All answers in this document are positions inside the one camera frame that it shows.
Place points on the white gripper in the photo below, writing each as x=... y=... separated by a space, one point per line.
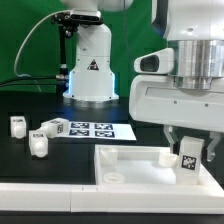
x=154 y=99

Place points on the white square tabletop part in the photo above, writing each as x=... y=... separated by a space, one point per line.
x=138 y=166

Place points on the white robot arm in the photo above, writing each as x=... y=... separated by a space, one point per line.
x=179 y=86

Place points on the white L-shaped fence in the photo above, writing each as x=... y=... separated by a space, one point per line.
x=104 y=198

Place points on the white sheet with tags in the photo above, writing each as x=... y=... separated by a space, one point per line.
x=108 y=131

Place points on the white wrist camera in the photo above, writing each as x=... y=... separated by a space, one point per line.
x=159 y=62

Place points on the black camera on stand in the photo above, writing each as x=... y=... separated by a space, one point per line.
x=68 y=23

